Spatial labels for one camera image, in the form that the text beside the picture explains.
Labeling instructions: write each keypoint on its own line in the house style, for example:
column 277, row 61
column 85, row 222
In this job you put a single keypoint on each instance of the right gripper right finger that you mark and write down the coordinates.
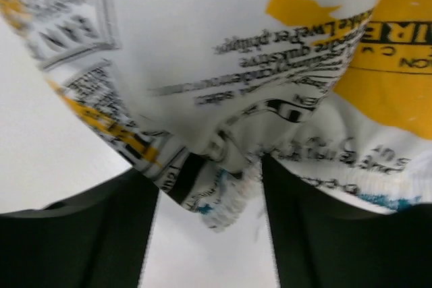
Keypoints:
column 320, row 241

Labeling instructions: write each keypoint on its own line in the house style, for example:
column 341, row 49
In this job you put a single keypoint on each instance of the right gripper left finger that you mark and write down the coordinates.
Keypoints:
column 97, row 238

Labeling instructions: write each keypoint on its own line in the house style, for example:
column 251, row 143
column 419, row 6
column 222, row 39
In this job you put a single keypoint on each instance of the patterned white teal yellow shorts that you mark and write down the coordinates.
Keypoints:
column 192, row 93

